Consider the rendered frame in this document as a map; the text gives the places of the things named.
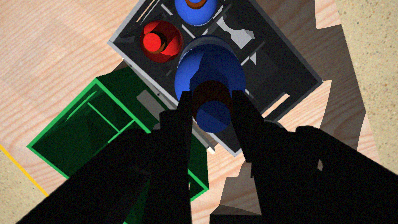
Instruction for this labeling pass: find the dark grey plastic crate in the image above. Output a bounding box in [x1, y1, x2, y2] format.
[107, 0, 310, 120]

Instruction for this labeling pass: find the green crate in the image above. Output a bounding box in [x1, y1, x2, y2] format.
[26, 66, 208, 223]

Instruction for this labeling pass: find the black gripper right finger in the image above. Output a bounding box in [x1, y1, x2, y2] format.
[231, 90, 398, 224]

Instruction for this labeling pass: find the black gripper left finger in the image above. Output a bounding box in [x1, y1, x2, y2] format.
[16, 91, 193, 224]

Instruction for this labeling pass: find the red bottle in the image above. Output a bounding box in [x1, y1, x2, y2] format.
[140, 20, 184, 63]

